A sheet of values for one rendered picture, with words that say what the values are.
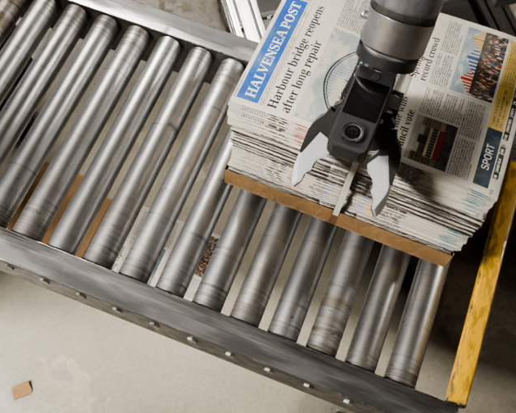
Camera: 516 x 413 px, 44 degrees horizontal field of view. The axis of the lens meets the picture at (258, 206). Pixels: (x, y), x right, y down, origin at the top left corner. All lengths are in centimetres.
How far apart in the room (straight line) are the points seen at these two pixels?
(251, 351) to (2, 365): 104
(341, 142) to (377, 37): 12
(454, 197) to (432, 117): 11
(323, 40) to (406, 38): 24
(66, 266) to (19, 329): 87
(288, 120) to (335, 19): 20
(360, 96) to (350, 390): 47
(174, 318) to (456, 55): 58
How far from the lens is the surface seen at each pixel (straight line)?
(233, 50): 122
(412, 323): 104
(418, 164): 84
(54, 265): 107
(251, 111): 86
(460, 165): 86
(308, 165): 80
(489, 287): 107
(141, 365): 182
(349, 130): 69
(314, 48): 92
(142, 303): 102
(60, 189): 112
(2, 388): 190
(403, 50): 72
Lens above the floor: 178
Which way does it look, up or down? 68 degrees down
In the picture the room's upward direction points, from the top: 5 degrees clockwise
